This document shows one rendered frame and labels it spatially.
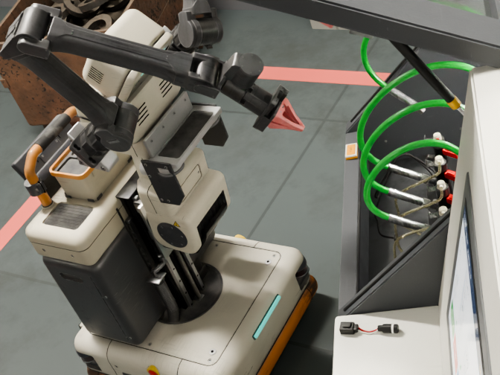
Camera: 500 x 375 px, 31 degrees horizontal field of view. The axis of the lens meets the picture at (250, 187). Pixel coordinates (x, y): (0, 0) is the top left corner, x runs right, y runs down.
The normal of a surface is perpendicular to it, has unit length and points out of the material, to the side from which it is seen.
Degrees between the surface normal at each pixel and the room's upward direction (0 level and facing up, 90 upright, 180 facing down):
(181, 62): 37
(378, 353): 0
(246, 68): 45
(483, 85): 0
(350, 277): 0
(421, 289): 90
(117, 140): 107
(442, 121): 90
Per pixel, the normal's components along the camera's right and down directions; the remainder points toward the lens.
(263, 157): -0.29, -0.73
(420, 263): -0.11, 0.67
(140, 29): 0.35, -0.46
